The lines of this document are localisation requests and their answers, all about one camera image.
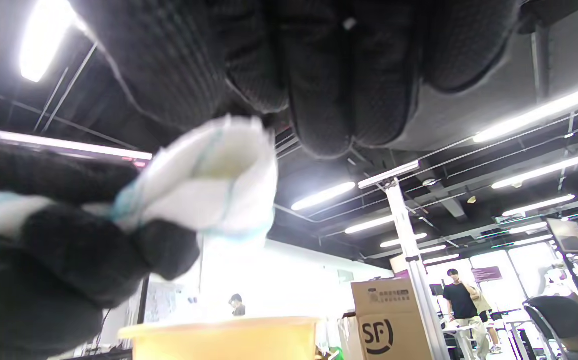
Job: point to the person's right hand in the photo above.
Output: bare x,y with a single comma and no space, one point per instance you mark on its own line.
319,75

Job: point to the person's left hand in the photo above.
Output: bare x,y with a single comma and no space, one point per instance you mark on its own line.
69,270

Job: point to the blue-trimmed white dish cloth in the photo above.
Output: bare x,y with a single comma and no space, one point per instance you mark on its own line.
209,200

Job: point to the yellow plastic basin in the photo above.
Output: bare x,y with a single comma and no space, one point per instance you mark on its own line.
219,340

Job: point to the ceiling light tubes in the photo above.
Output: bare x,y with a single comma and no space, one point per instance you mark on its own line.
44,35

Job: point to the brown cardboard box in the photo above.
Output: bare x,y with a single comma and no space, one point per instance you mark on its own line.
419,310

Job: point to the grey monitor screen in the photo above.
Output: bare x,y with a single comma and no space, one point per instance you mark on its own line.
569,237

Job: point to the black office chair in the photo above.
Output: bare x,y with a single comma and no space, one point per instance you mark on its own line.
569,320

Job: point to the upright aluminium post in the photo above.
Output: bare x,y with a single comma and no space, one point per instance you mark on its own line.
409,235

